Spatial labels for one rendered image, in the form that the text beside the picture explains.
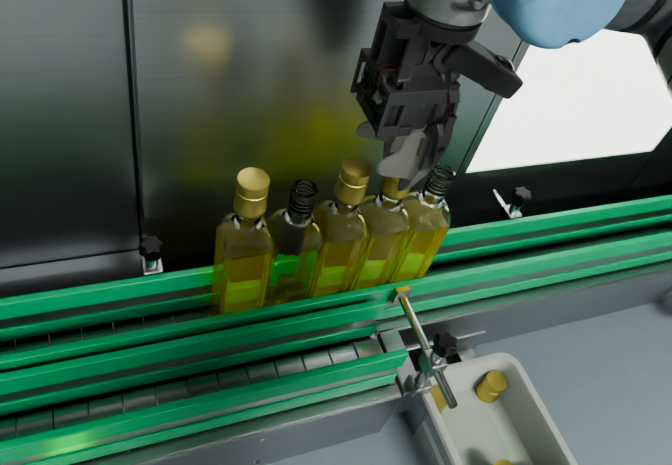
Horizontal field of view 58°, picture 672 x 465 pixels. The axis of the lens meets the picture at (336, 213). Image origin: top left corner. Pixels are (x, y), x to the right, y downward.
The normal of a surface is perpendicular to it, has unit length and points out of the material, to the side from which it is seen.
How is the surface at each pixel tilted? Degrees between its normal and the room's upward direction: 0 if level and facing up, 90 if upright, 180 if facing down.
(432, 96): 90
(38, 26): 90
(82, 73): 90
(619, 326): 0
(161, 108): 90
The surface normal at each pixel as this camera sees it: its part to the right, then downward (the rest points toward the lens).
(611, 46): 0.32, 0.75
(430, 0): -0.61, 0.50
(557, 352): 0.20, -0.65
